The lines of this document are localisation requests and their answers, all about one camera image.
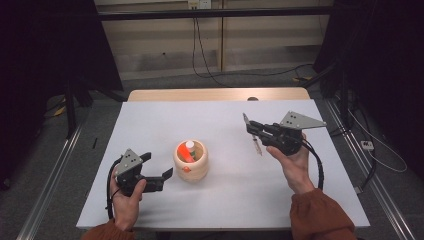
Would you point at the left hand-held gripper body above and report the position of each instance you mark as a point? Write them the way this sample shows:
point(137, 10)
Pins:
point(128, 173)

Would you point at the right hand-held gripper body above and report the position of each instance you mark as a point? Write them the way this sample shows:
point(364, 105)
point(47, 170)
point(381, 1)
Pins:
point(290, 133)

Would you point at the clear pen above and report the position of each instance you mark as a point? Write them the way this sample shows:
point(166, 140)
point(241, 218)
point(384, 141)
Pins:
point(257, 145)

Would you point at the orange highlighter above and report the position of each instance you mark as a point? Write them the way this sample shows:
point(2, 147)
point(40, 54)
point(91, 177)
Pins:
point(184, 153)

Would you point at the person's left hand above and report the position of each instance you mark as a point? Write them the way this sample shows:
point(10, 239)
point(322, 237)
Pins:
point(128, 208)

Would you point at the person's right hand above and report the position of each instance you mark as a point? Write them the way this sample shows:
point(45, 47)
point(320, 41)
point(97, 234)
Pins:
point(295, 170)

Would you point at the small black floor strip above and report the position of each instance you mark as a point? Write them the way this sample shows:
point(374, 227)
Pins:
point(95, 143)

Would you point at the white power strip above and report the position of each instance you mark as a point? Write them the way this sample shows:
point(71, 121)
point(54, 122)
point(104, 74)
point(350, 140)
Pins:
point(367, 145)

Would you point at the black metal stand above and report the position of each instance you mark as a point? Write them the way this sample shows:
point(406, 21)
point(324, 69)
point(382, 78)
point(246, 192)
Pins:
point(70, 110)

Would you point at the black curtain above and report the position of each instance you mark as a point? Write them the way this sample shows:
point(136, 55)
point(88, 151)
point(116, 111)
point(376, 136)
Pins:
point(383, 66)
point(50, 50)

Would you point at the black horizontal bar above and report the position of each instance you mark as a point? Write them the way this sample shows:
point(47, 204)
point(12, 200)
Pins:
point(213, 13)

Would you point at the metal floor rail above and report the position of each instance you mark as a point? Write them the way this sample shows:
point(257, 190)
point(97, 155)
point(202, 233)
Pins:
point(383, 200)
point(50, 180)

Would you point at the white wall socket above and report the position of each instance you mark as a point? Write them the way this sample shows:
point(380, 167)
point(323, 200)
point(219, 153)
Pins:
point(199, 4)

